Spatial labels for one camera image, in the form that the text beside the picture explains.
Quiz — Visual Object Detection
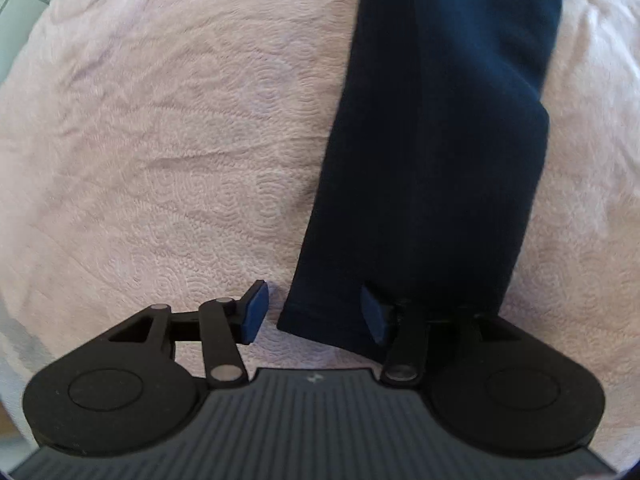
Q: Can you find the pink quilted bedspread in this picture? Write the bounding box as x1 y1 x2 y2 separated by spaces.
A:
1 0 639 468

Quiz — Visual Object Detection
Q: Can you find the navy blue garment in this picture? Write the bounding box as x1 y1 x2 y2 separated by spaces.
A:
278 0 563 361

